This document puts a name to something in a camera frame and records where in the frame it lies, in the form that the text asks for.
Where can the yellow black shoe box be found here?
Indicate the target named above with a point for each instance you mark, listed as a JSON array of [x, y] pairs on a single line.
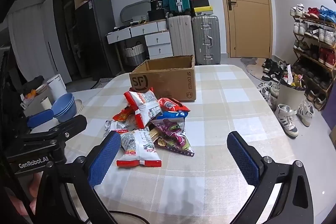
[[201, 9]]

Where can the brown cardboard box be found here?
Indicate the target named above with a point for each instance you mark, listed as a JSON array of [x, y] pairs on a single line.
[[168, 82]]

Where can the pile of sneakers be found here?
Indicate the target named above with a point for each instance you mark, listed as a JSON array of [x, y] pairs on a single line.
[[273, 70]]

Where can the dark cloth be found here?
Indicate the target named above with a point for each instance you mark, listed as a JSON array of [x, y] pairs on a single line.
[[32, 83]]

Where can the silver snack packet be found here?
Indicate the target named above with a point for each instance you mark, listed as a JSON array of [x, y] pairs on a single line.
[[113, 126]]

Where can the white trash can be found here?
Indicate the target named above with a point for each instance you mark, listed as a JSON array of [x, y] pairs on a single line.
[[56, 87]]

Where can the black refrigerator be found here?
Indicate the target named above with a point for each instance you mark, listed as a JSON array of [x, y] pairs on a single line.
[[97, 37]]

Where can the silver suitcase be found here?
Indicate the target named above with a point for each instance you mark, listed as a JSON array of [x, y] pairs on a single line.
[[206, 37]]

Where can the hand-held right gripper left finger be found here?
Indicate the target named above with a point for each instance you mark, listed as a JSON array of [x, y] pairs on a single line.
[[103, 158]]

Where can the white plate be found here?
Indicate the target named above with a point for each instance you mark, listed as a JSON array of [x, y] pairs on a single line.
[[79, 106]]

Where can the blue bowl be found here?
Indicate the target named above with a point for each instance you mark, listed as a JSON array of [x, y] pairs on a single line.
[[63, 103], [68, 115]]

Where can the white drawer desk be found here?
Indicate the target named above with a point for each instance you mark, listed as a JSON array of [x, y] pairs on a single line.
[[157, 40]]

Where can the row of assorted shoes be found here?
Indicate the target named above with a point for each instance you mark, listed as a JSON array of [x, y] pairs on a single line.
[[328, 35]]

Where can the white bin with litter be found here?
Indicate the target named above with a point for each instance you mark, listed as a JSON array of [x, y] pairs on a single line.
[[290, 98]]

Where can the blue cookie packet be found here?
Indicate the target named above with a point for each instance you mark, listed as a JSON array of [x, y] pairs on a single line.
[[176, 115]]

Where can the white suitcase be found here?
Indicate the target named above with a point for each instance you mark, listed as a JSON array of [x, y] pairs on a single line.
[[181, 35]]

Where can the purple snack packet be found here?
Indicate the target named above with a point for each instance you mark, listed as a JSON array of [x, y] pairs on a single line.
[[170, 133]]

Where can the wooden door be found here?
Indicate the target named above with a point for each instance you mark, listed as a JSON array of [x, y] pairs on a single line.
[[246, 24]]

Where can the grey oval board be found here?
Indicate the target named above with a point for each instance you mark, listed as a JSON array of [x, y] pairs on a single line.
[[131, 10]]

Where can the white wardrobe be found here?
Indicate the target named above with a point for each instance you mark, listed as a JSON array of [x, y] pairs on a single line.
[[31, 37]]

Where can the white high-top shoe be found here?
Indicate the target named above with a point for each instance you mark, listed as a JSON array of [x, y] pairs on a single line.
[[305, 112], [286, 120]]

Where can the black gift box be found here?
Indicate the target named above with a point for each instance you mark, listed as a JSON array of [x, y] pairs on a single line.
[[157, 2]]

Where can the small orange object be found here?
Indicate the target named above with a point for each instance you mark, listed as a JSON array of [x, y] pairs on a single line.
[[32, 94]]

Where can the small brown snack bar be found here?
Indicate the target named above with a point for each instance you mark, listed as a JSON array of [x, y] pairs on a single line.
[[158, 141]]

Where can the orange red snack packet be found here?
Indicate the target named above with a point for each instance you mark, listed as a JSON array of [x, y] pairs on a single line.
[[122, 115]]

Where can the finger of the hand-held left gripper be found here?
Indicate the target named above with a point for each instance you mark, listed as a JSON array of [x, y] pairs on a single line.
[[39, 119], [71, 124]]

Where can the person's left hand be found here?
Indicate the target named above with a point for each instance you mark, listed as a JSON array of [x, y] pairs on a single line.
[[33, 184]]

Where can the white paper roll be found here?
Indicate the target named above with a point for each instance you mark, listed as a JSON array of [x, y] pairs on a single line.
[[46, 103]]

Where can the striped floor mat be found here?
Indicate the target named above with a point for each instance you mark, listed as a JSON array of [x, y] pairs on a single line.
[[102, 82]]

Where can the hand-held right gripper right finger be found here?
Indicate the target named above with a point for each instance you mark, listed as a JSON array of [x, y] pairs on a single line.
[[242, 158]]

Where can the dark wardrobe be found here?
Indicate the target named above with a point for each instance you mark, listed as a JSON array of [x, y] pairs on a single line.
[[63, 29]]

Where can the woven basket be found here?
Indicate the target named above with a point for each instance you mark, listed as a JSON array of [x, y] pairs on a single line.
[[134, 54]]

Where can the wooden shoe rack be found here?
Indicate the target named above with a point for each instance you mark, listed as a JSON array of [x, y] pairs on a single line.
[[312, 58]]

